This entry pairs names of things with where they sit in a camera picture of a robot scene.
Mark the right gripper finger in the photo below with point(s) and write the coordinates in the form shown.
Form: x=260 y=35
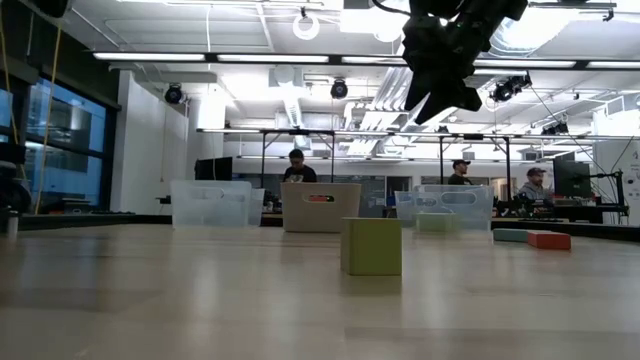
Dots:
x=447 y=102
x=417 y=90

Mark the red rectangular block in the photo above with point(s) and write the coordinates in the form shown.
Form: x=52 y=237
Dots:
x=549 y=240
x=320 y=198

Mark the blue rectangular block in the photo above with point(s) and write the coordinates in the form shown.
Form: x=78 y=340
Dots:
x=510 y=235

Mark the green cube block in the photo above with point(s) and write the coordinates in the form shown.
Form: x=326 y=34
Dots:
x=371 y=247

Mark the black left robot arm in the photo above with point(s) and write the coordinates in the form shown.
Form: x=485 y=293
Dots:
x=50 y=6

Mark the long ceiling light strip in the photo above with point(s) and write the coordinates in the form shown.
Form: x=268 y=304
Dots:
x=272 y=58
x=150 y=56
x=615 y=64
x=372 y=60
x=530 y=63

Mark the black spotlight cluster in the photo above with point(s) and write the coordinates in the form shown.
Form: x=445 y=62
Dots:
x=556 y=128
x=510 y=89

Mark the person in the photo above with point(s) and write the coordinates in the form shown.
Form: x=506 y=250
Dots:
x=535 y=190
x=459 y=177
x=300 y=172

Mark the clear plastic bin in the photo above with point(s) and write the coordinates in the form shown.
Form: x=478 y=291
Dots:
x=470 y=215
x=210 y=207

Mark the black monitor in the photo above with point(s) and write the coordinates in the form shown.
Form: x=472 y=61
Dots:
x=570 y=177
x=214 y=169

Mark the grey plastic bin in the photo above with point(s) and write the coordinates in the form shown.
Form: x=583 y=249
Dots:
x=300 y=215

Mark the black background desk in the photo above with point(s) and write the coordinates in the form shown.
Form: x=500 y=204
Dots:
x=590 y=210

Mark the black monitor stand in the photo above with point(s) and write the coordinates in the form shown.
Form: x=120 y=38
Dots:
x=619 y=195

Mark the white poster board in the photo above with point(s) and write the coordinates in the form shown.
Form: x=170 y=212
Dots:
x=631 y=175

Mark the large glass window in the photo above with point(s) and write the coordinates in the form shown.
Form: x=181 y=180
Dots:
x=65 y=165

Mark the white bottle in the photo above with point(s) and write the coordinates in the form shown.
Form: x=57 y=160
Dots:
x=12 y=227

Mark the silver ventilation duct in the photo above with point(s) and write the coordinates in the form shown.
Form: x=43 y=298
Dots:
x=510 y=40

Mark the black ceiling camera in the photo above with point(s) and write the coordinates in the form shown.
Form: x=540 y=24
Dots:
x=339 y=89
x=173 y=94

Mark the white ceiling duct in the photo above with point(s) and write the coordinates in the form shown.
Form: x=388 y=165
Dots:
x=292 y=100

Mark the black light rail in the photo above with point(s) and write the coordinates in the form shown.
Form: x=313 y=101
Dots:
x=211 y=57

